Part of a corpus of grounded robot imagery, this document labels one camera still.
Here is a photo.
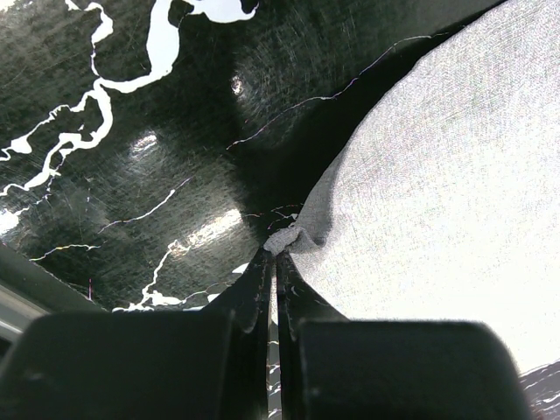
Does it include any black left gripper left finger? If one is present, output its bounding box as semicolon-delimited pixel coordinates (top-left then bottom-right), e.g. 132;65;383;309
1;249;273;419

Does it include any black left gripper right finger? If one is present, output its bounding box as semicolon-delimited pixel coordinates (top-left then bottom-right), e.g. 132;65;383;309
276;253;535;419

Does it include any grey cloth napkin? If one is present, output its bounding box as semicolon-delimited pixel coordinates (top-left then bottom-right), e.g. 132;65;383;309
264;1;559;372

